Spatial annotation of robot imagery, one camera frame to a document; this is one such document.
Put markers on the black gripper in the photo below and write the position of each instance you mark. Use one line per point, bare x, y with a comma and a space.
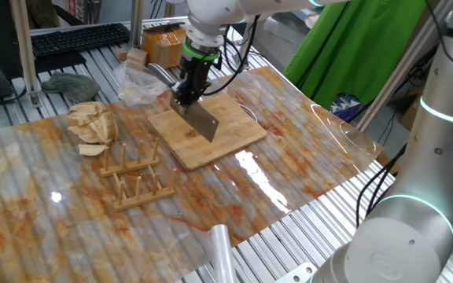
196, 70

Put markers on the steel cleaver knife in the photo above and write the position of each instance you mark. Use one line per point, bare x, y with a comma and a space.
201, 120

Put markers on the lotus root piece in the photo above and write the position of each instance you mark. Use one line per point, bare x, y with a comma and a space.
191, 133

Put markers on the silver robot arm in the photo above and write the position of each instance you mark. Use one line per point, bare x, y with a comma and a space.
439, 157

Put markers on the lotus root chunk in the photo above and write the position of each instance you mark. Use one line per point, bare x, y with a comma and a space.
78, 131
87, 108

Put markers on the pale lotus wedge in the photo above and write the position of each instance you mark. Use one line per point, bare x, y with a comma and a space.
92, 149

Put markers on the clear plastic bag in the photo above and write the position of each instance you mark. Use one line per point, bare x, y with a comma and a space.
140, 84

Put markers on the taped cardboard box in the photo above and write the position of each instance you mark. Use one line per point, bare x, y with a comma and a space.
163, 45

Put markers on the bamboo cutting board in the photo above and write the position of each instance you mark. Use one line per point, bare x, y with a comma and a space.
234, 129

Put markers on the small wooden block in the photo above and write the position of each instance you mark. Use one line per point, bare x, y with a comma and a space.
121, 54

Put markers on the wooden peg rack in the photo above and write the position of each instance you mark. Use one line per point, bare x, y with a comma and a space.
140, 194

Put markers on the grey green cloth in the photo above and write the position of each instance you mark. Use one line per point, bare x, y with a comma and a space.
71, 86

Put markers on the black keyboard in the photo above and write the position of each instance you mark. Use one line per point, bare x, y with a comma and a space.
79, 38

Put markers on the black desk mat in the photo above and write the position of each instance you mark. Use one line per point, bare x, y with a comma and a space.
59, 62

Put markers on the blue patterned bag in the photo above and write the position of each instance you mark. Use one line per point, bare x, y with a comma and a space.
345, 107

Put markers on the clear plastic film roll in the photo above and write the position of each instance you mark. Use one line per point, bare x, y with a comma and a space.
220, 251

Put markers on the green fabric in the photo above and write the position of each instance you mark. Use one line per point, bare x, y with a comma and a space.
348, 59

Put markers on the marble pattern plastic sheet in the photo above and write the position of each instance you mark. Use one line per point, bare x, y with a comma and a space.
93, 228

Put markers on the brown carton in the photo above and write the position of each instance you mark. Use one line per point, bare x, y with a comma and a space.
411, 116

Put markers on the aluminium frame post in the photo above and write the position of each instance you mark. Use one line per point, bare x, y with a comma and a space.
391, 86
26, 51
136, 23

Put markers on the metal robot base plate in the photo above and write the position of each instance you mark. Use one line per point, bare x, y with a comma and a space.
295, 275

